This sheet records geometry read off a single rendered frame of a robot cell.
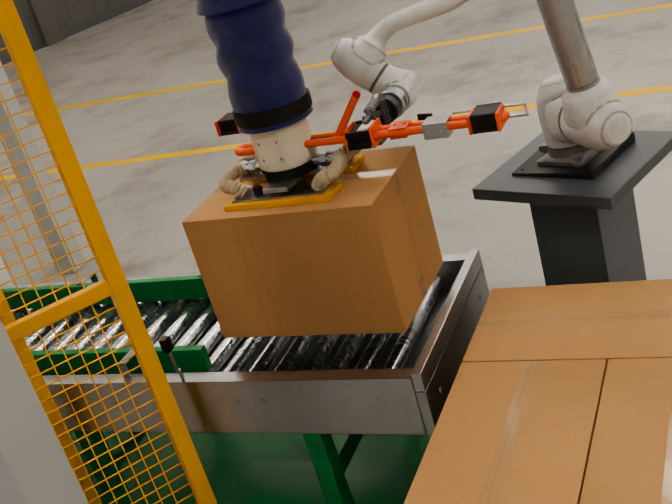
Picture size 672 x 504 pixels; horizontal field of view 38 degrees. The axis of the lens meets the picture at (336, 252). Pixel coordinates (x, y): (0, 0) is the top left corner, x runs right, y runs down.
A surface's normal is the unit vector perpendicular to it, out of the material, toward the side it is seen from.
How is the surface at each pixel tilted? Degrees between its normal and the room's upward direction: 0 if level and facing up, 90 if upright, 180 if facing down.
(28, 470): 90
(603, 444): 0
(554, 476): 0
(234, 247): 90
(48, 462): 90
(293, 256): 90
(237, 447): 0
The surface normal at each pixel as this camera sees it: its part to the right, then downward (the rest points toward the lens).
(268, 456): -0.26, -0.87
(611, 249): 0.73, 0.10
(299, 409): -0.34, 0.48
